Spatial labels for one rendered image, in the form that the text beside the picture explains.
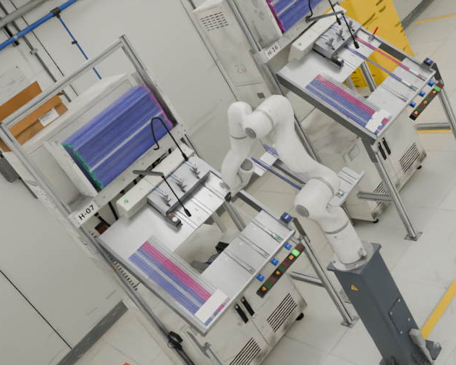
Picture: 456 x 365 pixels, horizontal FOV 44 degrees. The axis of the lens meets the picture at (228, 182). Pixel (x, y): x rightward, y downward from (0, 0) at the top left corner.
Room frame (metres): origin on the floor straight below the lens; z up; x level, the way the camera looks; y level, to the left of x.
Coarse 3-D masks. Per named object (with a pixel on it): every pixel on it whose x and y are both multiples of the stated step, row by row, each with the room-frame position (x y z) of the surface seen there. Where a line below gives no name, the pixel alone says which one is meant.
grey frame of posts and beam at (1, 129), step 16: (128, 48) 2.88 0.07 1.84; (144, 80) 2.90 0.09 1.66; (0, 128) 2.53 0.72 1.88; (176, 128) 2.84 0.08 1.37; (16, 144) 2.54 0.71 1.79; (160, 144) 2.78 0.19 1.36; (192, 144) 2.89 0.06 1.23; (32, 160) 2.54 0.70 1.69; (144, 160) 2.72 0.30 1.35; (32, 176) 2.56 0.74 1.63; (128, 176) 2.67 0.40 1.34; (48, 192) 2.53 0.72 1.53; (112, 192) 2.61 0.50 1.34; (64, 208) 2.55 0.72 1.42; (224, 208) 2.91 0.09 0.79; (240, 224) 2.88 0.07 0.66; (304, 240) 2.44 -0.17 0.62; (112, 272) 2.53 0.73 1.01; (320, 272) 2.44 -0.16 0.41; (128, 288) 2.54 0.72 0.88; (336, 288) 2.45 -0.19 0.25; (144, 304) 2.54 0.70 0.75; (336, 304) 2.46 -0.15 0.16; (352, 320) 2.45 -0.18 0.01; (176, 352) 2.53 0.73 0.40; (208, 352) 2.09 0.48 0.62
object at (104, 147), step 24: (120, 96) 2.86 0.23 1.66; (144, 96) 2.78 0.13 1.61; (96, 120) 2.68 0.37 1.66; (120, 120) 2.70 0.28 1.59; (144, 120) 2.75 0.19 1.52; (168, 120) 2.80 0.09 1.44; (72, 144) 2.58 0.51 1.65; (96, 144) 2.62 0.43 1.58; (120, 144) 2.67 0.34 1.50; (144, 144) 2.71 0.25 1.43; (96, 168) 2.59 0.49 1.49; (120, 168) 2.63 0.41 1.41
